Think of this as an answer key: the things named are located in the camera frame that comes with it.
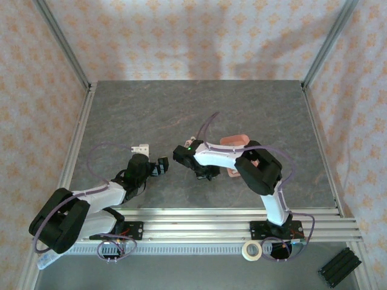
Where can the orange patterned backdrop cloth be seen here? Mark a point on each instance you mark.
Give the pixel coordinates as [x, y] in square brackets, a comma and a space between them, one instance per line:
[193, 36]

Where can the pink plastic tray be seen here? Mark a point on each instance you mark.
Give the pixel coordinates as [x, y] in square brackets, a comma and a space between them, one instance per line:
[236, 139]

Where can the small green circuit board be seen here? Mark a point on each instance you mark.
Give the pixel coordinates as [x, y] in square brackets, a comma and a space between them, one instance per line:
[297, 241]

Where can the aluminium table side rail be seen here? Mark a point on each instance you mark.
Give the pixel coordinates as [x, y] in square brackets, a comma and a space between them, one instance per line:
[83, 121]
[313, 114]

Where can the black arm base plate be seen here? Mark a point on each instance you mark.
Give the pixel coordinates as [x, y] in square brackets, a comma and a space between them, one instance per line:
[136, 229]
[258, 231]

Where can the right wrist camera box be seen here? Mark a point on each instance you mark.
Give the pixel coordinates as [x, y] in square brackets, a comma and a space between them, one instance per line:
[190, 141]

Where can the white tape roll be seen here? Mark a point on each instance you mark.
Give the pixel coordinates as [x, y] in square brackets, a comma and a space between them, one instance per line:
[252, 250]

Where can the black extrusion piece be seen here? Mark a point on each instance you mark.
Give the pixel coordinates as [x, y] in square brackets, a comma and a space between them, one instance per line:
[340, 267]

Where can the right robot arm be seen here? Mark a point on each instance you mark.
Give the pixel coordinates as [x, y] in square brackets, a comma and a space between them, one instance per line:
[217, 157]

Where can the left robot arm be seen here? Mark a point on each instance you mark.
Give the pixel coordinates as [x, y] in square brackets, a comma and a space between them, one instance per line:
[99, 193]

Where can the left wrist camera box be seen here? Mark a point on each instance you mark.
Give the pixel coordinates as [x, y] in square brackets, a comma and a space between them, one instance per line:
[142, 149]

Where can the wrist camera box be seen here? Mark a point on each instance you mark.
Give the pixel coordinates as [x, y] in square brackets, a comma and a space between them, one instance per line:
[190, 141]
[142, 149]

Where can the white plastic wipes packet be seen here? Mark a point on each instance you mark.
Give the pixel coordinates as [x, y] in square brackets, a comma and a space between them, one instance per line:
[45, 261]

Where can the wide aluminium mounting rail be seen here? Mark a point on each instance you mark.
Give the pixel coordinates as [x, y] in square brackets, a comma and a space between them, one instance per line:
[193, 226]

